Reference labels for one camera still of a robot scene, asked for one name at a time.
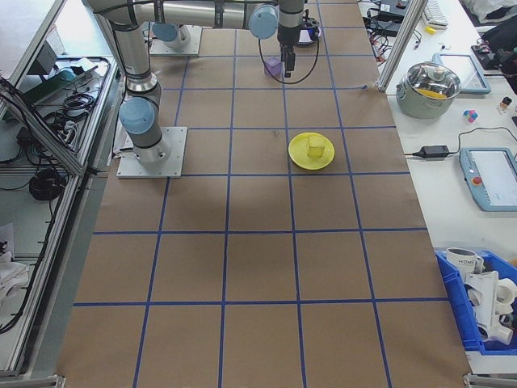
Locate white cloth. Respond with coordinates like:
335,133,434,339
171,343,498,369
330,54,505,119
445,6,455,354
0,224,32,312

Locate white keyboard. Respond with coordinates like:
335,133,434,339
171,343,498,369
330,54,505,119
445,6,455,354
422,0,450,27

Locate green flat case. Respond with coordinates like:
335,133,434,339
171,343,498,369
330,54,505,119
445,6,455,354
38,56,100,98

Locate black coiled cable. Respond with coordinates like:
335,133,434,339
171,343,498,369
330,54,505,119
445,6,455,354
28,167,68,202

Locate blue plastic bin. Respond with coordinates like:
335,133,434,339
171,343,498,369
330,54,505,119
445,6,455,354
435,249,517,356

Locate yellow foam block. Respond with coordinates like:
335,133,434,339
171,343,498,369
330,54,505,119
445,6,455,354
305,136,326,159

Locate white plastic bag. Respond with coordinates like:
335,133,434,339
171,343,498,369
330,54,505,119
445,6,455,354
464,0,517,23

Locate black power brick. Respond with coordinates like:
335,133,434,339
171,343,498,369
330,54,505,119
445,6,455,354
373,19,405,36

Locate black braided camera cable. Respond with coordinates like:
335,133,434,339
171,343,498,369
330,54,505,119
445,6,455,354
256,38,322,85

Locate white plastic pipe fitting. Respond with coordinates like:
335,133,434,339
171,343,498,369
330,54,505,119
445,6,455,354
464,269,517,345

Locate steel pot with glass lid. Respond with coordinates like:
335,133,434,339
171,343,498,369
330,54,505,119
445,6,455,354
395,61,463,120

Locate purple plastic plate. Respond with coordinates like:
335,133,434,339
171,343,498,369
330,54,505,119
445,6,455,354
296,19,324,46

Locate grey metal box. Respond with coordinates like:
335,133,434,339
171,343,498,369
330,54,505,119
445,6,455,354
32,40,60,76

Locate black fabric bundle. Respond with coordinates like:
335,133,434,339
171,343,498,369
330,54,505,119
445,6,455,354
480,18,517,48

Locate black computer with white label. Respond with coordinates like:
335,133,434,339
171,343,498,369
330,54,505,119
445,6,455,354
377,0,410,19

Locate black board with red parts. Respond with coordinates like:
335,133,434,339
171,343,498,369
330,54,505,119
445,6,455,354
471,42,493,65

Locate white printed mug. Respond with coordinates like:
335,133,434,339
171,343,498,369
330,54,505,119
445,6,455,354
445,247,485,276

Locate black cable bundle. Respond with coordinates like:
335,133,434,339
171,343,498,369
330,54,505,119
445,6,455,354
60,91,98,118

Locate aluminium rail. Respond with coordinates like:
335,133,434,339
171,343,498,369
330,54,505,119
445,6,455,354
0,373,65,388
464,373,517,388

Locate purple foam block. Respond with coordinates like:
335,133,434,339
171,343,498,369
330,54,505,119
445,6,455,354
263,57,283,78

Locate metal bar V-shaped frame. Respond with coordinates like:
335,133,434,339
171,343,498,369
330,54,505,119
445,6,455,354
0,0,122,377

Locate white square base plate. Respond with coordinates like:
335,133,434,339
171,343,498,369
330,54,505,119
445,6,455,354
116,126,189,179
148,26,202,57

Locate light blue teach pendant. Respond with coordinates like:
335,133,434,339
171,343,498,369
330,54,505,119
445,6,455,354
459,146,517,212
431,52,492,96

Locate yellow plastic plate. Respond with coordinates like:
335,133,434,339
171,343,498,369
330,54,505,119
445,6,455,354
288,132,337,171

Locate black power adapter with cable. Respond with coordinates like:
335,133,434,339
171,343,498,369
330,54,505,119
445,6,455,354
405,127,517,159

